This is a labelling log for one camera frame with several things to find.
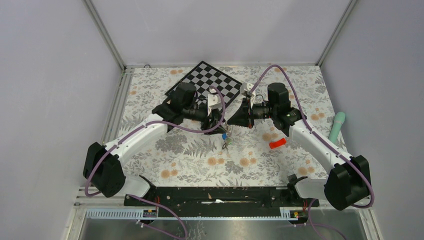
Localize black and silver chessboard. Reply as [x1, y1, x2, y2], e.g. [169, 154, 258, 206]
[165, 61, 242, 107]

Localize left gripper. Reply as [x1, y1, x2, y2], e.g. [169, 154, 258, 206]
[183, 104, 227, 135]

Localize grey metal key holder plate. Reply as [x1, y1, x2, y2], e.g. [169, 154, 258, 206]
[222, 124, 234, 150]

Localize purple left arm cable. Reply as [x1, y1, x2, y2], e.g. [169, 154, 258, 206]
[84, 86, 227, 240]

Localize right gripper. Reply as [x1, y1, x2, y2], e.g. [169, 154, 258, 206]
[227, 96, 277, 129]

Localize red key tag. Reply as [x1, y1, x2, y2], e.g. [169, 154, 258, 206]
[268, 137, 287, 149]

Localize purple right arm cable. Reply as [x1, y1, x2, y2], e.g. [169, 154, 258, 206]
[249, 64, 376, 240]

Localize floral table mat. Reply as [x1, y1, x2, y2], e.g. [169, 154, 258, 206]
[119, 66, 335, 187]

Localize aluminium frame rails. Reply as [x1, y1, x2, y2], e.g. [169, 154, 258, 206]
[83, 0, 375, 240]

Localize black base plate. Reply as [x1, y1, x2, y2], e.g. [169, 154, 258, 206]
[143, 186, 312, 218]

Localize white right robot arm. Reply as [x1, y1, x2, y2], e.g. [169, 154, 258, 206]
[227, 82, 372, 211]

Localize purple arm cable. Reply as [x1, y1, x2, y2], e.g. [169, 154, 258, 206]
[84, 86, 227, 240]
[249, 64, 376, 240]

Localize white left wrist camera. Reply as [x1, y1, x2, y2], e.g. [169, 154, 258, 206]
[207, 88, 222, 114]

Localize mint green handle tool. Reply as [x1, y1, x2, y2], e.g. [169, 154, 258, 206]
[328, 111, 346, 144]

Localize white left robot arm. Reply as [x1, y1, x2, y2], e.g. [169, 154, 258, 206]
[83, 83, 226, 206]

